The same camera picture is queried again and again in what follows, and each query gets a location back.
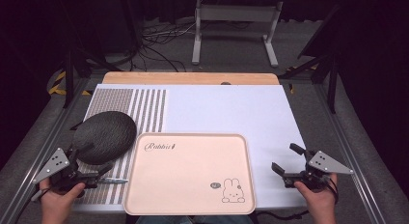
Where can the white table board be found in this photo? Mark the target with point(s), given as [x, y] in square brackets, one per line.
[231, 111]

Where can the grey white striped placemat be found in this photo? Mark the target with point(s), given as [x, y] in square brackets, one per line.
[148, 108]

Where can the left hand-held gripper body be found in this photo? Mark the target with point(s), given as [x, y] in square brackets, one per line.
[55, 166]

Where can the aluminium rail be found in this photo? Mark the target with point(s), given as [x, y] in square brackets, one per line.
[35, 159]
[350, 146]

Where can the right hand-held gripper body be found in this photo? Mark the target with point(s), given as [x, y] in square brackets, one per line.
[316, 169]

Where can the black woven round placemat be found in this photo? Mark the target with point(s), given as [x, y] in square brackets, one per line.
[104, 137]

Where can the black tripod stand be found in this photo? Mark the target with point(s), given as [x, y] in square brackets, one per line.
[69, 76]
[332, 76]

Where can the white metal stand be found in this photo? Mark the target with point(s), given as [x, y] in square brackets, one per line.
[236, 13]

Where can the person's left hand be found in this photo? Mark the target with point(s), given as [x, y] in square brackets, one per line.
[58, 204]

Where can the pink tray with rabbit print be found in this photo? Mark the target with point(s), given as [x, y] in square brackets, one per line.
[189, 175]

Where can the silver metal utensil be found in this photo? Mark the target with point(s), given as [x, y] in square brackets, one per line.
[115, 180]

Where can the person's right hand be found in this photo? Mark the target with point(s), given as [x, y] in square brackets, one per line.
[318, 201]

